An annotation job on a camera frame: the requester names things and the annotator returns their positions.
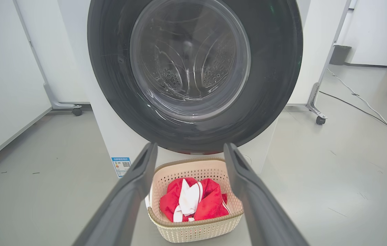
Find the cream perforated laundry basket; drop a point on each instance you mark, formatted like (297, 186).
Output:
(193, 232)

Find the blue energy label sticker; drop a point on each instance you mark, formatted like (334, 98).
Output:
(121, 166)

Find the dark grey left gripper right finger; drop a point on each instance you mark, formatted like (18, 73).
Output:
(262, 212)

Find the white front-load washing machine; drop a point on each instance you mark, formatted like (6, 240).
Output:
(111, 136)

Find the black round glass washer door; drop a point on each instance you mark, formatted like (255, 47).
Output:
(111, 68)

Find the white wheeled partition panel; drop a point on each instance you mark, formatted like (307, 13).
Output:
(313, 51)
(60, 68)

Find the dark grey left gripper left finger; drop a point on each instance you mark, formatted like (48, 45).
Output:
(125, 205)

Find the grey trash bin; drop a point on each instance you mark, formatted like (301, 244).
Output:
(339, 54)

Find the red and white garment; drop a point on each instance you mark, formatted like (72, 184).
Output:
(210, 205)

